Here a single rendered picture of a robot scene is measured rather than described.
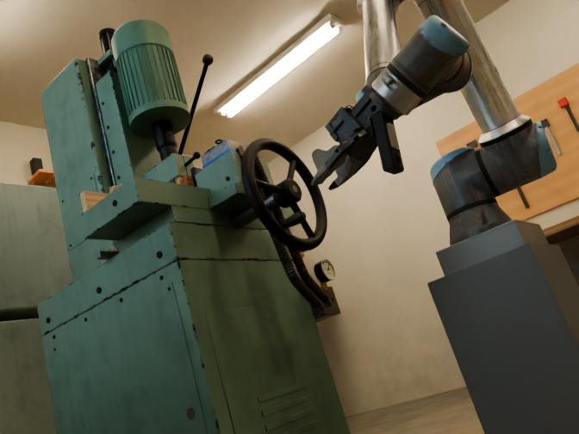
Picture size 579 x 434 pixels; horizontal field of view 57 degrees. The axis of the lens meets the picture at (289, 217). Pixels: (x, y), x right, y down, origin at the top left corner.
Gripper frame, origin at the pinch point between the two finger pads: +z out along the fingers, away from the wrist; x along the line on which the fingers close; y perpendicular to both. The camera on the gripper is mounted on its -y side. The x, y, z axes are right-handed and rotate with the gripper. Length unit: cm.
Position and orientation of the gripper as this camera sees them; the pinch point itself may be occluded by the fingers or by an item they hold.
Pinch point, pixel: (326, 185)
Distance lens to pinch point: 106.9
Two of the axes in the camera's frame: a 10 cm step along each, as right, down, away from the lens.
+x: -5.9, -0.8, -8.0
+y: -5.3, -7.1, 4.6
